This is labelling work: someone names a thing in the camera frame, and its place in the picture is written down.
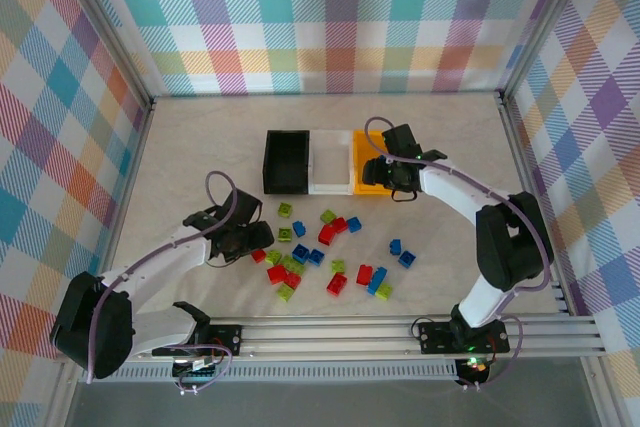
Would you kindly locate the aluminum side rail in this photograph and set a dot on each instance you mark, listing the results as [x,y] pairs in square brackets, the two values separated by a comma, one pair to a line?
[129,187]
[520,147]

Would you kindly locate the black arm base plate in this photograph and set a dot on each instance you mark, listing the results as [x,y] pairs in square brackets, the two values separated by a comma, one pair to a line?
[227,339]
[435,337]

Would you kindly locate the small electronics board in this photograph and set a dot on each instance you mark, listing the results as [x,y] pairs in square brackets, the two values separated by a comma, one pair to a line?
[200,369]
[475,366]

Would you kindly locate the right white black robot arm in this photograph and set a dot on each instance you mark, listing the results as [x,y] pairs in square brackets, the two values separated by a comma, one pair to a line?
[450,187]

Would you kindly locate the blue square lego brick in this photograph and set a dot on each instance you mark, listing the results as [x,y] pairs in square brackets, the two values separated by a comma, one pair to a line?
[316,256]
[354,224]
[407,258]
[300,252]
[395,247]
[299,228]

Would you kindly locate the white plastic bin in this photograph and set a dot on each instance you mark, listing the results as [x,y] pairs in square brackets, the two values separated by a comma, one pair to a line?
[330,162]

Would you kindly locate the black plastic bin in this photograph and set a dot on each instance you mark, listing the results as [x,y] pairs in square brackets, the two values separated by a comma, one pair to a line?
[287,162]

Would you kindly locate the plaid fabric backdrop panel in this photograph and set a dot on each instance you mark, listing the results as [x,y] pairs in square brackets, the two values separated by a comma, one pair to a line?
[600,147]
[40,147]
[325,22]

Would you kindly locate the blue long lego brick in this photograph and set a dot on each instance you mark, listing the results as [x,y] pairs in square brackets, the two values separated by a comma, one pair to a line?
[377,281]

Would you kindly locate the aluminum extrusion base rail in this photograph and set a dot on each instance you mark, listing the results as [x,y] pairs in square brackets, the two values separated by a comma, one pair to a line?
[325,337]

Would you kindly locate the red lego brick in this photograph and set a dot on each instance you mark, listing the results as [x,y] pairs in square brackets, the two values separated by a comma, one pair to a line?
[276,274]
[365,274]
[293,280]
[340,224]
[337,283]
[258,255]
[326,234]

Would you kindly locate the yellow plastic bin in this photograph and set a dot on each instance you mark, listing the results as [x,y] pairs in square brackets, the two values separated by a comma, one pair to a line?
[372,191]

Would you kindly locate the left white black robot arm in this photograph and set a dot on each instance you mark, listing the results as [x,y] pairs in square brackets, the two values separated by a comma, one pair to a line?
[165,257]

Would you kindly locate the aluminum frame post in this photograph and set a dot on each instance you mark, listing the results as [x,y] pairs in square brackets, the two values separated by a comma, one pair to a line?
[546,22]
[116,34]

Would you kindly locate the green square lego brick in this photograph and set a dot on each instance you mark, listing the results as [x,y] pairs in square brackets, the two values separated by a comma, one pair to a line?
[273,257]
[338,266]
[286,292]
[285,209]
[285,234]
[328,217]
[384,291]

